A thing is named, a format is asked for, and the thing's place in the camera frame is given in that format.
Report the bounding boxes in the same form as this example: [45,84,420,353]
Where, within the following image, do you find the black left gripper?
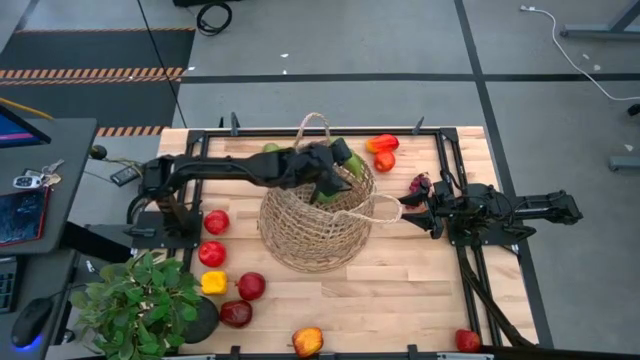
[279,138,354,202]

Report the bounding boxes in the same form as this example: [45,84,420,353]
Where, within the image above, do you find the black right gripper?
[398,182,469,241]

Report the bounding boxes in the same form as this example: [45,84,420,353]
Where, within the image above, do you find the green mango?
[315,137,369,205]

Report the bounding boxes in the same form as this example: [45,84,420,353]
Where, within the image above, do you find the red orange mango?
[364,133,401,155]

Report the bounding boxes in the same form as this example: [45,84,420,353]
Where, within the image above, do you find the woven wicker basket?
[257,112,404,274]

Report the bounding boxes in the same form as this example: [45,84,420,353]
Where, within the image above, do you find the yellow bell pepper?
[200,270,229,296]

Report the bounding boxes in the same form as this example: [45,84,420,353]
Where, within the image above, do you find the yellow red apple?
[292,327,325,359]

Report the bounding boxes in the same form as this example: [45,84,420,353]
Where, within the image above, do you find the dark red pomegranate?
[219,299,254,329]

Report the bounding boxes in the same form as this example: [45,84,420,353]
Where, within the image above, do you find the purple grape bunch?
[408,172,434,196]

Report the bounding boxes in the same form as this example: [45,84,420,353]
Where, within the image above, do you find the black plant pot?
[182,295,221,345]

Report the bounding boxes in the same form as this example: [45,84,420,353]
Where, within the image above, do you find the grey furniture foot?
[608,155,640,172]

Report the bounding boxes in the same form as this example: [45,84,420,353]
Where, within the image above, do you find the black power adapter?
[109,164,144,188]

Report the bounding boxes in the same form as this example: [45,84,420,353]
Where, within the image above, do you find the green potted plant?
[69,251,201,360]

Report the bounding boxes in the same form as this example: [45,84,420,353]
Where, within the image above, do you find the grey table leg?
[558,0,640,41]

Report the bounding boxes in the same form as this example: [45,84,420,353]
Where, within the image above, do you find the black striped floor mat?
[0,27,197,139]

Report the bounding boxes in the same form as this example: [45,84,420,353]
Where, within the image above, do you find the grey desk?
[0,117,99,360]

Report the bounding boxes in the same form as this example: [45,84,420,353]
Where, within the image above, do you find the key bunch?
[39,158,66,187]

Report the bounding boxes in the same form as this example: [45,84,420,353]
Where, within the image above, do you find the car key fob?
[12,174,44,190]

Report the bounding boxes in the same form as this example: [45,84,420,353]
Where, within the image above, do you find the tablet with red case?
[0,185,51,247]

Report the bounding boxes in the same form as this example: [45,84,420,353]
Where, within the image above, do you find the computer monitor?
[0,104,52,150]

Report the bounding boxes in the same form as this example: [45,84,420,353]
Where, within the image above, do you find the black computer mouse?
[10,297,54,349]

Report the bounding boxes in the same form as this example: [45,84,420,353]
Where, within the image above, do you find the black keyboard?
[0,257,19,315]

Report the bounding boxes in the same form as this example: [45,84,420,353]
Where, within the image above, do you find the black aluminium frame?
[177,113,539,360]

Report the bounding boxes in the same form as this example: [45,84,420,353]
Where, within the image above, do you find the coiled black cable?
[195,1,234,37]

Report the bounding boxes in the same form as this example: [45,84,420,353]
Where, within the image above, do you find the thin black floor cable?
[135,0,187,129]

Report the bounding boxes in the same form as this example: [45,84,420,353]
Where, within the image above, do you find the white cable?
[519,4,640,102]

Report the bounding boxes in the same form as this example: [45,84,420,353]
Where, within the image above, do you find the yellow cable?
[0,97,55,121]

